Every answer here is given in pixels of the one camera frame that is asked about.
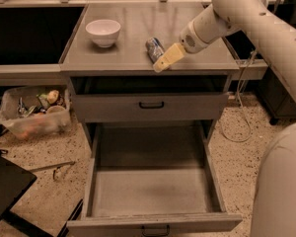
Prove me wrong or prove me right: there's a metal rod on floor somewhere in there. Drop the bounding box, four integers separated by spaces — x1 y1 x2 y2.
29 161 75 173

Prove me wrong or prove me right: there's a silver blue redbull can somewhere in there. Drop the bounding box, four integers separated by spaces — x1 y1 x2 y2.
145 38 165 63

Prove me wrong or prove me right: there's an open grey middle drawer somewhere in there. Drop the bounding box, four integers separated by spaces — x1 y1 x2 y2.
67 121 242 237

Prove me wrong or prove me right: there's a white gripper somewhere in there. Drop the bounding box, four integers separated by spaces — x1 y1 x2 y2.
153 21 208 72

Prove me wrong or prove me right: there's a grey drawer cabinet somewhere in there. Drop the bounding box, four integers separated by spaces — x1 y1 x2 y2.
61 1 238 137

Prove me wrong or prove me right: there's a clear plastic storage bin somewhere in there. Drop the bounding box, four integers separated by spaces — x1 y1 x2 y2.
0 86 71 139

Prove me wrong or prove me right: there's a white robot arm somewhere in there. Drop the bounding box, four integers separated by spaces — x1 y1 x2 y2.
154 0 296 237

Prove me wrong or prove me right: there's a black chair base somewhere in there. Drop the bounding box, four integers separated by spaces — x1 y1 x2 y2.
0 148 83 237

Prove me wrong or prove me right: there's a white ceramic bowl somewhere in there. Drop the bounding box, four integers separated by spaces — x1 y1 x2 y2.
86 19 121 47

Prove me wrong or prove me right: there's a grey top drawer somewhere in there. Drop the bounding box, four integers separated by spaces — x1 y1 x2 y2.
72 93 228 122

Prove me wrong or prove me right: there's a dark cabinet on wheels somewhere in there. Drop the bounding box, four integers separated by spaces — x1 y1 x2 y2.
257 68 296 125

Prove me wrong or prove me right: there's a white cable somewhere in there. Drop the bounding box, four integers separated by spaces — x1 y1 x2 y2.
218 48 259 144

